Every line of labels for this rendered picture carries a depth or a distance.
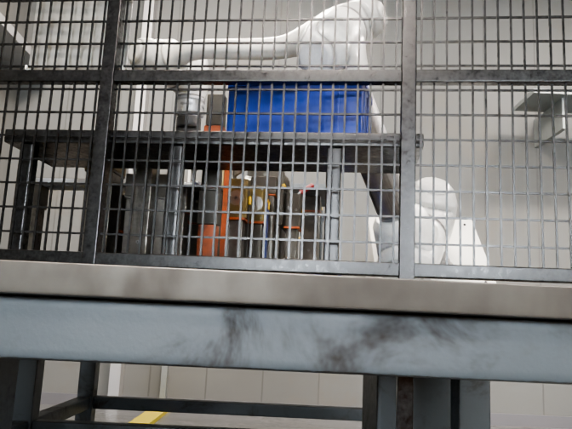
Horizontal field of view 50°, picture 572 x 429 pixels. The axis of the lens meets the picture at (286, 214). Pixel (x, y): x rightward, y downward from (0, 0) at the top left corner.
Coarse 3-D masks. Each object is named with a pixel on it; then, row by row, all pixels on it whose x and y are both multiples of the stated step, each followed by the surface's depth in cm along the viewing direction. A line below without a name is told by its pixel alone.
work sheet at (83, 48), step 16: (48, 16) 137; (64, 16) 137; (80, 16) 136; (96, 16) 136; (128, 16) 135; (64, 32) 136; (96, 32) 135; (128, 32) 134; (32, 48) 136; (48, 48) 136; (64, 48) 135; (80, 48) 135; (96, 48) 134; (128, 48) 134; (48, 64) 135; (64, 64) 135; (80, 64) 134; (96, 64) 134
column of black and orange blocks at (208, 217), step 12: (216, 96) 153; (216, 108) 153; (216, 120) 152; (216, 180) 149; (204, 216) 148; (204, 228) 148; (216, 228) 148; (204, 240) 147; (216, 240) 149; (204, 252) 146; (216, 252) 149
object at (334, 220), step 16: (336, 160) 125; (16, 176) 132; (32, 176) 133; (176, 176) 128; (336, 176) 124; (32, 192) 133; (176, 192) 127; (336, 192) 124; (16, 208) 131; (176, 208) 127; (336, 208) 123; (16, 224) 130; (176, 224) 126; (336, 224) 123; (16, 240) 129; (336, 256) 121
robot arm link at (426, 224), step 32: (320, 32) 138; (352, 32) 142; (320, 64) 139; (352, 64) 143; (384, 128) 154; (384, 192) 158; (384, 224) 162; (416, 224) 159; (384, 256) 161; (416, 256) 158
